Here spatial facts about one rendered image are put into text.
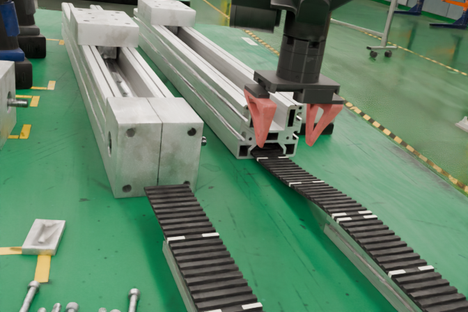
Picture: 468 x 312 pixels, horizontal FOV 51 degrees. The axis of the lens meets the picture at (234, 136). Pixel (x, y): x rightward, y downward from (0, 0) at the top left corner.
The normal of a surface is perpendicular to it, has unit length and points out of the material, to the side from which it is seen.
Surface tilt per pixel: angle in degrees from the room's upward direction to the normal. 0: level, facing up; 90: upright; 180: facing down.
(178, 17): 90
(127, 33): 90
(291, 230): 0
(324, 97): 90
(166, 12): 90
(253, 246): 0
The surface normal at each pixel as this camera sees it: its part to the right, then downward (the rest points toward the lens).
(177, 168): 0.37, 0.39
